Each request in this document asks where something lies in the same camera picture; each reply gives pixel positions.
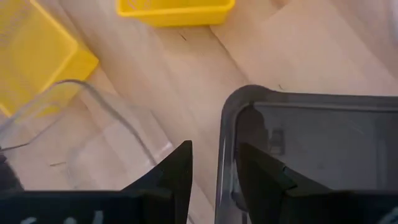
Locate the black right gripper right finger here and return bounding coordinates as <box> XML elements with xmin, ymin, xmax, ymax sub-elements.
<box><xmin>237</xmin><ymin>142</ymin><xmax>331</xmax><ymax>224</ymax></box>

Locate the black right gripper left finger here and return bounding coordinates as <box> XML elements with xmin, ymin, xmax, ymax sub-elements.
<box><xmin>123</xmin><ymin>139</ymin><xmax>194</xmax><ymax>224</ymax></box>

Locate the dark grey plastic basket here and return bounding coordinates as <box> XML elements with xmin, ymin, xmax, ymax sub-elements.
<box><xmin>213</xmin><ymin>83</ymin><xmax>398</xmax><ymax>224</ymax></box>

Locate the clear plastic basket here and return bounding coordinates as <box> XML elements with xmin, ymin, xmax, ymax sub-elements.
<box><xmin>0</xmin><ymin>78</ymin><xmax>175</xmax><ymax>191</ymax></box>

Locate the yellow plastic basket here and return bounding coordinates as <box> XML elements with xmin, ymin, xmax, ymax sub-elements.
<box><xmin>0</xmin><ymin>0</ymin><xmax>100</xmax><ymax>118</ymax></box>
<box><xmin>115</xmin><ymin>0</ymin><xmax>236</xmax><ymax>28</ymax></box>

